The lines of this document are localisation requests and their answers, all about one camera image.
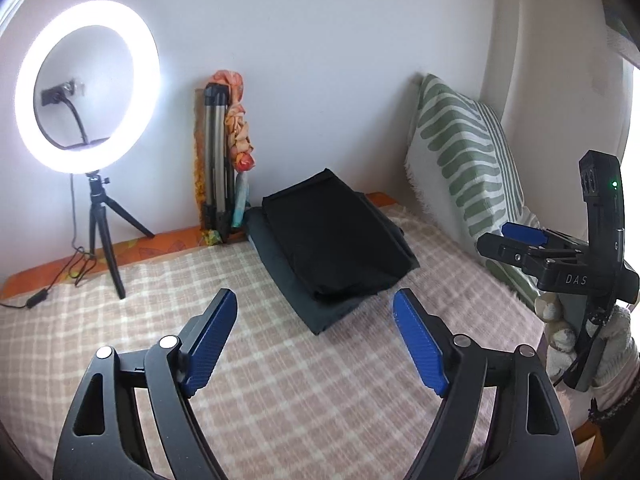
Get person's right hand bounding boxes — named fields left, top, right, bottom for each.
left=535, top=292, right=640, bottom=401

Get beige checked blanket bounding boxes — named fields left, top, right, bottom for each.
left=0, top=205, right=596, bottom=480

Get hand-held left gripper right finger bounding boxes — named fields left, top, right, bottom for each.
left=392, top=287, right=581, bottom=480

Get black mini tripod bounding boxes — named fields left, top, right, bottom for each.
left=82, top=172, right=156, bottom=301

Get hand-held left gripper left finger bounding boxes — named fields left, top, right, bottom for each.
left=52, top=288, right=238, bottom=480

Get teal fabric strip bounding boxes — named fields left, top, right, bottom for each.
left=232, top=172, right=251, bottom=226

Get black pants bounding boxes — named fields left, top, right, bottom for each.
left=261, top=169, right=421, bottom=303

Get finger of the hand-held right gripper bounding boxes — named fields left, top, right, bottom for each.
left=476, top=232, right=551, bottom=274
left=501, top=221, right=591, bottom=260

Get black cable with inline switch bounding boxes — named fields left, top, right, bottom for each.
left=0, top=175, right=98, bottom=311

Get green striped pillow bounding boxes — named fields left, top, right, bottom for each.
left=404, top=74, right=551, bottom=311

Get wall socket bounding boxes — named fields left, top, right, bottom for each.
left=40, top=77, right=83, bottom=107

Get white ring light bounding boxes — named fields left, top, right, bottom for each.
left=14, top=0, right=162, bottom=177

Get orange floral cloth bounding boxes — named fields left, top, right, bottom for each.
left=192, top=71, right=256, bottom=246

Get folded silver tripod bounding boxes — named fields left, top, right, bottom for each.
left=195, top=84, right=241, bottom=243

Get dark grey folded pants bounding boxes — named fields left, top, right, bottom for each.
left=243, top=206, right=408, bottom=336

